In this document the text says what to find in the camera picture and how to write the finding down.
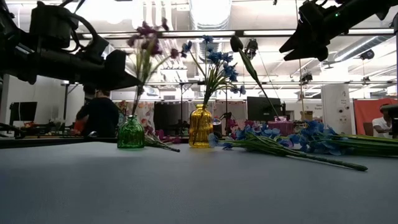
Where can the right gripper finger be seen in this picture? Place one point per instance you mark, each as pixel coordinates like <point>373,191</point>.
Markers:
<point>300,40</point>
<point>314,53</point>

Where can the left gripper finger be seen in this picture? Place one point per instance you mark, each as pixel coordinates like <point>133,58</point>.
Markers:
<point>118,77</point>

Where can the magenta artificial flower bunch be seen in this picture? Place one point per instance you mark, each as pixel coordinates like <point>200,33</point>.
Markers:
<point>232,124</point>
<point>144,67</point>
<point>161,143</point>

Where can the black artificial tulip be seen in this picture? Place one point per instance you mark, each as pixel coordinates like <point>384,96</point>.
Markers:
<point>236,43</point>

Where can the blue artificial flower bunch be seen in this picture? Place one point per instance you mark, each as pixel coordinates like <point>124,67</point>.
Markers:
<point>280,151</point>
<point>314,133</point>
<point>217,57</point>

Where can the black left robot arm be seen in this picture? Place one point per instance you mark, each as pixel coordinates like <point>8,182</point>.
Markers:
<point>15,59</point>

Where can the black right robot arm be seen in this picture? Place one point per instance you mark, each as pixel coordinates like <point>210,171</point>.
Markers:
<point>367,12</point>

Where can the green glass vase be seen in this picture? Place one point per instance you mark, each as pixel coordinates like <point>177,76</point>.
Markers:
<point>130,135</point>

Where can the pink glass vase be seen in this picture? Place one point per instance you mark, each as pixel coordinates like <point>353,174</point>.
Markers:
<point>281,128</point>

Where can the yellow glass vase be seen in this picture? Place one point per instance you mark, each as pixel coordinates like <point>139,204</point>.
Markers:
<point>200,127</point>

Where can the person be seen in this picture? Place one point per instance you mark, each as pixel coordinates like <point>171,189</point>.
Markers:
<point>99,115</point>
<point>382,124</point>

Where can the floral patterned curtain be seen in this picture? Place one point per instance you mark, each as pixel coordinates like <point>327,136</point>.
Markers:
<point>144,115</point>

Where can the white cabinet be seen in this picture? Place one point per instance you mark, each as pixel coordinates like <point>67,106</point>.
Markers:
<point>337,109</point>

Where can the black monitor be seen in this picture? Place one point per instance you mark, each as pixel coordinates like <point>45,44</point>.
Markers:
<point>23,112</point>
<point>263,109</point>

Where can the red partition panel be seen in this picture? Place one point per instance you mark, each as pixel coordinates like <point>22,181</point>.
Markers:
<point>367,115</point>

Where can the blue-grey table mat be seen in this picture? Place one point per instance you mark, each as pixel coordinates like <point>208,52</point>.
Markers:
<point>186,193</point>

